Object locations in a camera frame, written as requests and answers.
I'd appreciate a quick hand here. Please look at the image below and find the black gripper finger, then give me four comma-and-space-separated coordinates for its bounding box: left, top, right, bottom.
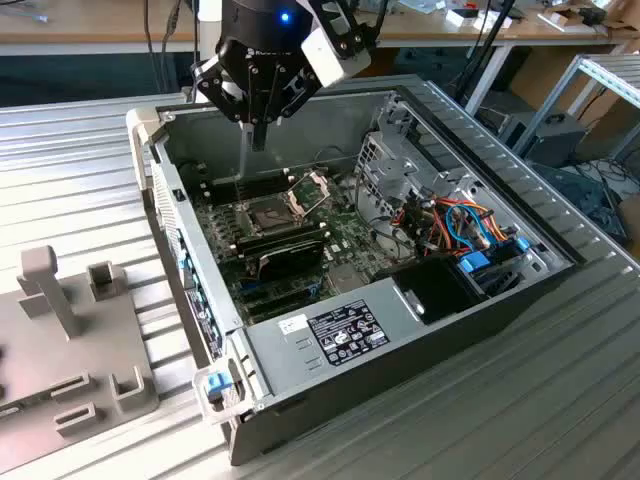
259, 73, 322, 153
192, 56, 263, 153

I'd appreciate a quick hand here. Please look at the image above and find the RAM slot with white clips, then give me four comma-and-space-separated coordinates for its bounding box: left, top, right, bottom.
202, 173, 294, 197
200, 167, 290, 189

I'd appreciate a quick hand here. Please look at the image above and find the black RAM slot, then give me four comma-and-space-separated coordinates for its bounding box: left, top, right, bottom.
235, 229, 326, 255
233, 221, 324, 247
201, 170, 292, 193
234, 225, 325, 251
203, 176, 296, 201

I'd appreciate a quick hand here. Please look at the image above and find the silver perforated drive cage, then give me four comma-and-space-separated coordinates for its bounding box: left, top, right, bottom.
355, 89, 484, 221

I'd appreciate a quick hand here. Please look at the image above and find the wooden desk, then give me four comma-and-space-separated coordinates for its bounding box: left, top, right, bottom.
0, 0, 640, 115

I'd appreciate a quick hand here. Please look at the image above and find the green motherboard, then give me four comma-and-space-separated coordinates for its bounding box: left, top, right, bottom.
192, 167, 419, 326

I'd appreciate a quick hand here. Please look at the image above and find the black graphics card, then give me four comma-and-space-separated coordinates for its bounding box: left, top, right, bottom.
244, 238, 325, 284

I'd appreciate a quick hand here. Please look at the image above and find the black tripod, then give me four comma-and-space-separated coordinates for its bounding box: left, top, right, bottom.
452, 0, 519, 109

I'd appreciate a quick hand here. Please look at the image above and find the small white box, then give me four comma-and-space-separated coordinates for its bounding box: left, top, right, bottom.
443, 3, 484, 30

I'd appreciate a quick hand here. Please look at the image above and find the silver chipset heatsink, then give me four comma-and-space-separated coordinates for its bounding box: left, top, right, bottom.
327, 263, 365, 297

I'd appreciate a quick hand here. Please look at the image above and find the black expansion slot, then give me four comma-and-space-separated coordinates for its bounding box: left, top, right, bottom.
248, 299, 312, 324
247, 285, 312, 310

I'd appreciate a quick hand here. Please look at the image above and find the large brown cardboard box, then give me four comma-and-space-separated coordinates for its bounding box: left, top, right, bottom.
508, 45, 640, 132

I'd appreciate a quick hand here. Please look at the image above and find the hard disk in blue carrier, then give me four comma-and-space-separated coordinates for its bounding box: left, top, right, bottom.
457, 237, 532, 301

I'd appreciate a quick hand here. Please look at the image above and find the black equipment case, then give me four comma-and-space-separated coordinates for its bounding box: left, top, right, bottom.
523, 110, 590, 169

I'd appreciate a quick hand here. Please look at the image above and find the open flat cardboard box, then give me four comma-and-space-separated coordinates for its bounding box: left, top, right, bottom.
537, 3, 584, 34

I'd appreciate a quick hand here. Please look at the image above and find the grey power supply with label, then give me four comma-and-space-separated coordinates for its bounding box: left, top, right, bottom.
230, 277, 429, 401

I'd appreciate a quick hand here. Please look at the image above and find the blue case latch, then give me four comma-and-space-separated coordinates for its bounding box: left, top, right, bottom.
207, 372, 236, 401

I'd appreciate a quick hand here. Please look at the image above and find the grey parts rack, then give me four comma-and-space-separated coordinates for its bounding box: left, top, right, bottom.
0, 244, 161, 474

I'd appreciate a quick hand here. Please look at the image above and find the open grey PC case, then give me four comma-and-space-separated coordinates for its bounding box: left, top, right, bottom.
124, 85, 587, 469

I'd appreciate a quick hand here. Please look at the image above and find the brown cardboard piece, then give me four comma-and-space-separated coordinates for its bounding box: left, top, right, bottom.
599, 0, 640, 32

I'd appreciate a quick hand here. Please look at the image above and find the green RAM stick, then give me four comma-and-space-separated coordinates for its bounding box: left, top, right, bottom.
0, 394, 51, 417

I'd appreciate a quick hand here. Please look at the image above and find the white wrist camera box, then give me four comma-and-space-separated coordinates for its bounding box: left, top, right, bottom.
299, 27, 374, 89

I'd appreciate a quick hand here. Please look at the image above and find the grey cable with connector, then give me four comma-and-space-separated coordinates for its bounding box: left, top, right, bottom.
159, 0, 182, 92

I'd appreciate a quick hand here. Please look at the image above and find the black case cable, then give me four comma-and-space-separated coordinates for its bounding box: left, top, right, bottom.
175, 157, 211, 177

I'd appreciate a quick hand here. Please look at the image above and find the orange wire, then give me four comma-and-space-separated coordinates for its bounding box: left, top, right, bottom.
429, 197, 504, 241

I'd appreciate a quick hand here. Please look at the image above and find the blue wire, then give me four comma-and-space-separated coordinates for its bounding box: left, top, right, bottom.
444, 203, 494, 251

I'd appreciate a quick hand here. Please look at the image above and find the aluminium profile frame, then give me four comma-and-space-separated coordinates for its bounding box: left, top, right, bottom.
512, 52, 640, 161

